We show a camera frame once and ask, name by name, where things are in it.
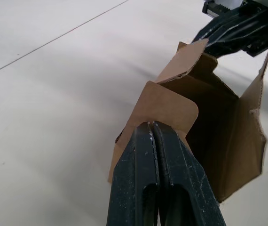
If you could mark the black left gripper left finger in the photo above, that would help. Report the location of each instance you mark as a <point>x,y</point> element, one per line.
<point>134,179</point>

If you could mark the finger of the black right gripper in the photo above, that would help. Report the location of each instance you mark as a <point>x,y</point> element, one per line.
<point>225,22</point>
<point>256,33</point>

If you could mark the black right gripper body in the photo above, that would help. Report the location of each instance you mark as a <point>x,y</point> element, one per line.
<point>254,4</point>

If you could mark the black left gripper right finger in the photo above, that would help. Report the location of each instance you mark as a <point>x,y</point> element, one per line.
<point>183,188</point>

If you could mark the small brown cardboard box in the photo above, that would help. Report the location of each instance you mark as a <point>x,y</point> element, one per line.
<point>230,141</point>

